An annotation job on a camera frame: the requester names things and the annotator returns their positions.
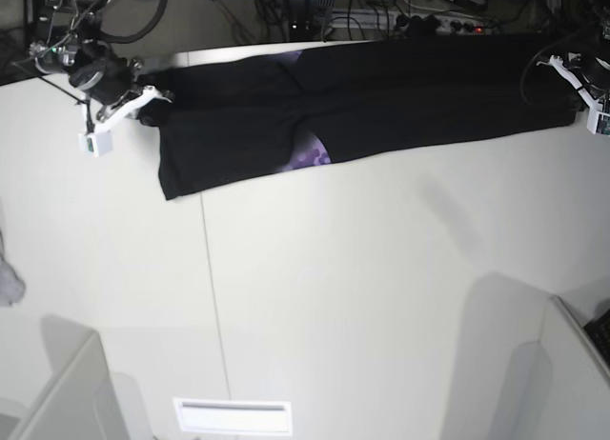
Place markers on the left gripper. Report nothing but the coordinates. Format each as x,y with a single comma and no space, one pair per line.
594,73

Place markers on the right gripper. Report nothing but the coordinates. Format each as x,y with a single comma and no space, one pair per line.
94,69

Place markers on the black T-shirt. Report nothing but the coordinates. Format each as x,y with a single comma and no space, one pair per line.
262,115

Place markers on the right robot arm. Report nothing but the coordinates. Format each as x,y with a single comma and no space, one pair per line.
82,20

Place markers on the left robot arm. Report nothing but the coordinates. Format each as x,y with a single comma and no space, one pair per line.
581,28

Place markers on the white power strip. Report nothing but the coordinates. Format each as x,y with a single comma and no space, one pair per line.
360,21

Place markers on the grey cloth at left edge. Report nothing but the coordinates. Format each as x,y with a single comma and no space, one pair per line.
12,287

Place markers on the black keyboard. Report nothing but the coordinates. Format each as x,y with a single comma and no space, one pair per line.
598,331

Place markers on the white partition panel left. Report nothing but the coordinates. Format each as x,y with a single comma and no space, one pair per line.
78,402

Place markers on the white partition panel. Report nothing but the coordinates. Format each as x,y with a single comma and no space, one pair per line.
78,402
557,387

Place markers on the white paper label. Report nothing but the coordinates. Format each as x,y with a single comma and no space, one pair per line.
255,418

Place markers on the white partition panel right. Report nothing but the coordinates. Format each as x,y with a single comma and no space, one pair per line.
557,387

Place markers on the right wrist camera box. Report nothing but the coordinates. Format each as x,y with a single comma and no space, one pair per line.
96,144

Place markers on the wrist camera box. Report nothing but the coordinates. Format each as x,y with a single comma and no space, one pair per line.
598,122
96,144

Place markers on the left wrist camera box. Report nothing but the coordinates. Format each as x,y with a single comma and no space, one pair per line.
598,122

